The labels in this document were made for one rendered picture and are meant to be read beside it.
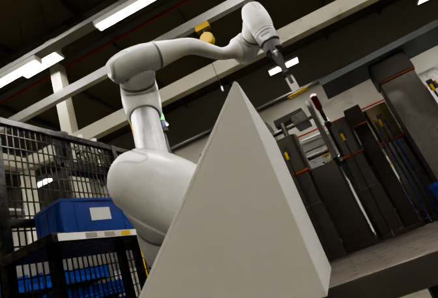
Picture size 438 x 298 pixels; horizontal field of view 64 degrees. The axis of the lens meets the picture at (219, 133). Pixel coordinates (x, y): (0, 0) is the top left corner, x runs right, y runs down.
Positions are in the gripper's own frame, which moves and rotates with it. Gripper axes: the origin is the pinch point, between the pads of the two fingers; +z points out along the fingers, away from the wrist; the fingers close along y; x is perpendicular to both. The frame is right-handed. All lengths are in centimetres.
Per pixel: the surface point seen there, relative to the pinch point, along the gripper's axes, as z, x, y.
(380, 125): 31.1, 17.1, 11.1
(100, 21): -195, -124, -106
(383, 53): 17.3, 24.6, 30.4
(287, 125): 15.3, -8.9, 6.7
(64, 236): 25, -78, 46
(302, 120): 18.7, -3.4, 14.2
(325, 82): 16.3, 7.8, 29.6
